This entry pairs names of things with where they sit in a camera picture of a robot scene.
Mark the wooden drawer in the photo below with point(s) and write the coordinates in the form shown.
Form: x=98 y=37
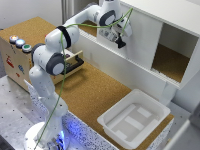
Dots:
x=76 y=53

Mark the green button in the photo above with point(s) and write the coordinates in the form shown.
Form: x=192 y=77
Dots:
x=27 y=47

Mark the blue button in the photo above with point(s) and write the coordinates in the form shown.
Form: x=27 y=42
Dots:
x=20 y=42

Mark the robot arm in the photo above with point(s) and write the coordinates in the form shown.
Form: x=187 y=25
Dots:
x=41 y=86

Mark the white cabinet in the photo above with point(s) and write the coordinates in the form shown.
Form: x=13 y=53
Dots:
x=110 y=66

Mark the white sliding door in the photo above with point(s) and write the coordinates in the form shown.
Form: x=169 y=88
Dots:
x=143 y=43

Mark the wooden drawer box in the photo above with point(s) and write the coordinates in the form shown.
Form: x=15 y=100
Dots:
x=16 y=66

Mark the red button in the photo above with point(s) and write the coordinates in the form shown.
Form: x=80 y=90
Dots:
x=13 y=39

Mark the white plastic box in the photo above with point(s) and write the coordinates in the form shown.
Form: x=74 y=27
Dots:
x=133 y=121

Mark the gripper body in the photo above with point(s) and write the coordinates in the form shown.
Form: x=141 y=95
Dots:
x=107 y=33

